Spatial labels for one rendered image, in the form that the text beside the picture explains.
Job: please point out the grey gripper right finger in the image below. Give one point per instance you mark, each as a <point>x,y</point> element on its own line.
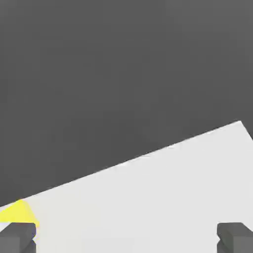
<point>235,238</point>

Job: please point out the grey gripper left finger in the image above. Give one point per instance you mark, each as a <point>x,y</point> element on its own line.
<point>17,238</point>

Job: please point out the large yellow box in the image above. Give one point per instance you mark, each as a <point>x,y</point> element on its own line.
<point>18,212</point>

